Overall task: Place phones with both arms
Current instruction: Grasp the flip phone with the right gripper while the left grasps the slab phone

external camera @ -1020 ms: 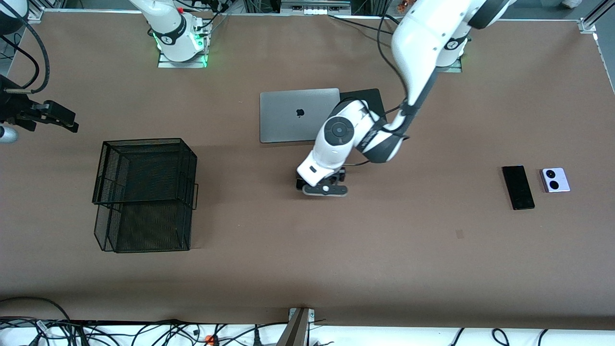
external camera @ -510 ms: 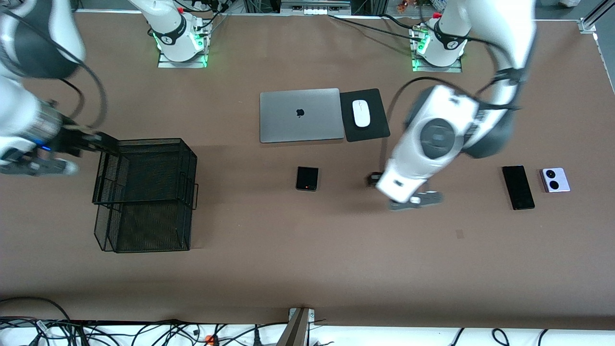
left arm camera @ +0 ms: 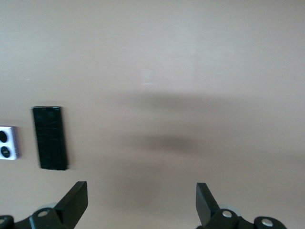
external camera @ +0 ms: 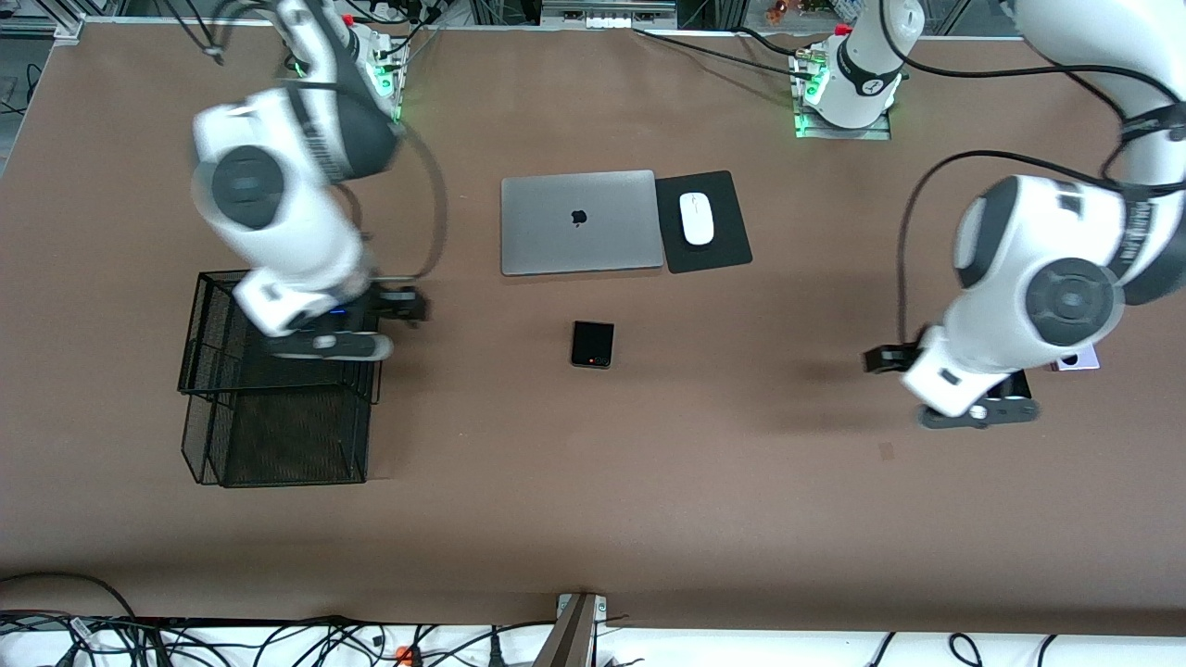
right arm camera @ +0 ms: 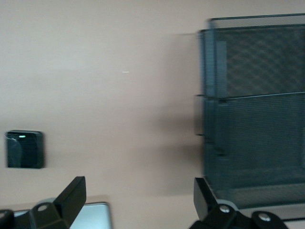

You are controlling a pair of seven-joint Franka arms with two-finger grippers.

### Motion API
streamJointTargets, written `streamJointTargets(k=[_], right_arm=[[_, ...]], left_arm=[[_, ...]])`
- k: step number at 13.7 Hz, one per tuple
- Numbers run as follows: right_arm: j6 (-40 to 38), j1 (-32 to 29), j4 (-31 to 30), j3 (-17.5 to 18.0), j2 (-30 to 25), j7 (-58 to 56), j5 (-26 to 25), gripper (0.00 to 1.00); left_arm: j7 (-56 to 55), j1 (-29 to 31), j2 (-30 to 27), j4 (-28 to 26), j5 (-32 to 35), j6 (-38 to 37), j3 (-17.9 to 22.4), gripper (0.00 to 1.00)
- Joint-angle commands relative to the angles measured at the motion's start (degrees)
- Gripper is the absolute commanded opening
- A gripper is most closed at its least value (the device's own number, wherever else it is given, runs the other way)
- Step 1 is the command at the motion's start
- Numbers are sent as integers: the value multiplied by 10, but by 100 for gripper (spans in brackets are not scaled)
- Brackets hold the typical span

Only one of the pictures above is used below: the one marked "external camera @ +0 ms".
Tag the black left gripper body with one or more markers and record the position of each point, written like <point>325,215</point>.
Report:
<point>891,358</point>

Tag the black slab smartphone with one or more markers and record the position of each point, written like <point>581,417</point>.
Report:
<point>1017,382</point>

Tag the lilac square flip phone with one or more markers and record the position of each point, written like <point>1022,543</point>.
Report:
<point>1084,361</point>

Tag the black square flip phone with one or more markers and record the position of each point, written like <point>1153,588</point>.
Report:
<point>593,343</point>

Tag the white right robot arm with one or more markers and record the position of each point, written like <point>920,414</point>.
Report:
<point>278,232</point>

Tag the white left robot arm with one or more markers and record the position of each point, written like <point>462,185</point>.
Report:
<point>1019,278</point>

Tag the silver closed laptop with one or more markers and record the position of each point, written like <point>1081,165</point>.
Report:
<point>556,232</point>

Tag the black mouse pad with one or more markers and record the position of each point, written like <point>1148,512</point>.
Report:
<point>723,255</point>

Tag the white computer mouse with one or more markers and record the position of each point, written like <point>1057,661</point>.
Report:
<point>697,222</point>

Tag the white power strip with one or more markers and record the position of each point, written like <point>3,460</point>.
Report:
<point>607,18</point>

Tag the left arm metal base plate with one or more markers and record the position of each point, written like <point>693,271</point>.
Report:
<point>815,132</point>

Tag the aluminium camera mount post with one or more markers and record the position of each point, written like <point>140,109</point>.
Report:
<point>574,639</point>

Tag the aluminium frame corner bracket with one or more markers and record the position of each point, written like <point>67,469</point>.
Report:
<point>69,28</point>

